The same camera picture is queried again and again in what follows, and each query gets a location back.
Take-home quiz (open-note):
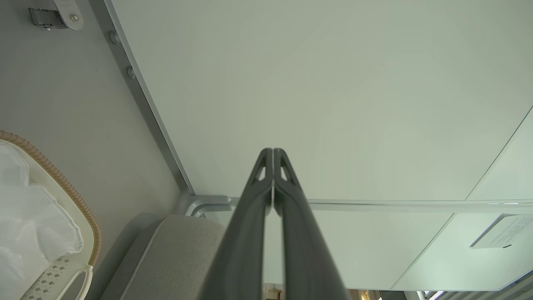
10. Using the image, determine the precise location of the white paper sheet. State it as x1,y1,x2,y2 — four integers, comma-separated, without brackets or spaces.
470,213,533,250

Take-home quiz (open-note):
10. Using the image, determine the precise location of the grey padded table edge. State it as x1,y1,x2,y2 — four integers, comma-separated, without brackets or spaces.
99,212,229,300

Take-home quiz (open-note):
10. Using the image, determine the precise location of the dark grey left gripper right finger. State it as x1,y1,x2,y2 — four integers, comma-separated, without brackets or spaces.
273,148,350,300

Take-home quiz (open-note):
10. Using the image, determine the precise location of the grey aluminium partition rail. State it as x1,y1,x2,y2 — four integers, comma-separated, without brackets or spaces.
90,0,196,198

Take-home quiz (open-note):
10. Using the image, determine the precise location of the grey metal partition foot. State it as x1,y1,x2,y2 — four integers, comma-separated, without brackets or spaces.
183,195,241,218

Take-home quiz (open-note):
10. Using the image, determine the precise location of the white laundry basket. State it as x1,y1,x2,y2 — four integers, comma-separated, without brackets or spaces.
0,130,103,300

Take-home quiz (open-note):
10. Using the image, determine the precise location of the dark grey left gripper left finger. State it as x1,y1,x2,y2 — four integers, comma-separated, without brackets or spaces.
200,148,274,300

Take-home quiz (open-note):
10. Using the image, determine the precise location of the partition foot with caster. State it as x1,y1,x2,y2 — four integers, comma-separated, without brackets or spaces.
28,0,85,31

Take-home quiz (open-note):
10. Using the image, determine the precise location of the white translucent garment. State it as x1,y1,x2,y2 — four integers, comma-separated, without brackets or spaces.
0,144,84,300

